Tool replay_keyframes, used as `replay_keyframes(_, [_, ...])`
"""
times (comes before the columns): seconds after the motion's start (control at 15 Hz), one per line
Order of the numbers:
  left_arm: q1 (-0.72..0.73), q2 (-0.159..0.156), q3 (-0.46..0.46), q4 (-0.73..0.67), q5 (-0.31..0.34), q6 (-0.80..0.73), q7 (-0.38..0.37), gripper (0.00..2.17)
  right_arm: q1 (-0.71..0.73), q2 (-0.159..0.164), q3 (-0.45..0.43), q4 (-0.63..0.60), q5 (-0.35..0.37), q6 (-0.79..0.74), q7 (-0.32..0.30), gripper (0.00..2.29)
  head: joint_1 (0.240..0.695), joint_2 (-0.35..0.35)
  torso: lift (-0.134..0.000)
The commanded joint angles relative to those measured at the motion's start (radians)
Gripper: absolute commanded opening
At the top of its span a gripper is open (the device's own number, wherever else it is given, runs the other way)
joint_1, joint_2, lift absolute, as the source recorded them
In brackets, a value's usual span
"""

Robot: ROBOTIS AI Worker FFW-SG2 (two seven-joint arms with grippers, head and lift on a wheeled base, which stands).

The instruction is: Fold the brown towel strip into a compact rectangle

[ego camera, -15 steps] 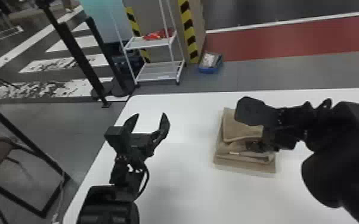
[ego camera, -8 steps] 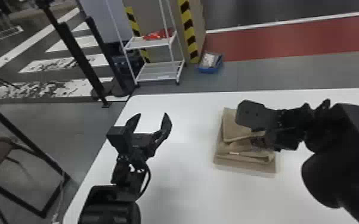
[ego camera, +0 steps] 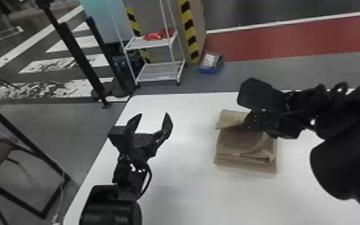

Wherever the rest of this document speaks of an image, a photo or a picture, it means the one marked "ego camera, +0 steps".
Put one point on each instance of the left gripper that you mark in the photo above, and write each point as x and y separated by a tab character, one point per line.
134	157

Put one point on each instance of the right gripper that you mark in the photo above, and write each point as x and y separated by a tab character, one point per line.
280	124

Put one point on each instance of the beige towel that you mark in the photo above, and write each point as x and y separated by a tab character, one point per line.
242	150

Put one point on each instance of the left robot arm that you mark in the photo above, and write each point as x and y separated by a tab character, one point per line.
114	204

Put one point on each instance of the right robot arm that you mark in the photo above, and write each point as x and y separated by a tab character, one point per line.
349	147

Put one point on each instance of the blue tray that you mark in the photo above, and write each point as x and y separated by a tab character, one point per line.
210	63

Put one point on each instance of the red snack packet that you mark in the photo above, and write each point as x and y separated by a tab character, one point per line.
155	35

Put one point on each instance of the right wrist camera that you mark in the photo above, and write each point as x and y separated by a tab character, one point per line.
260	94

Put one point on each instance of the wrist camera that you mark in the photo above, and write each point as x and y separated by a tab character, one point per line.
115	135
260	94

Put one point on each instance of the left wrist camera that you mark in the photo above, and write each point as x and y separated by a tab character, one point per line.
115	135

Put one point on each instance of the black post on round foot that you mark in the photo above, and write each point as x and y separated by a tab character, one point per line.
104	53
73	50

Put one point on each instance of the yellow black striped post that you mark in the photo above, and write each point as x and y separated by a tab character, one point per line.
136	28
190	31

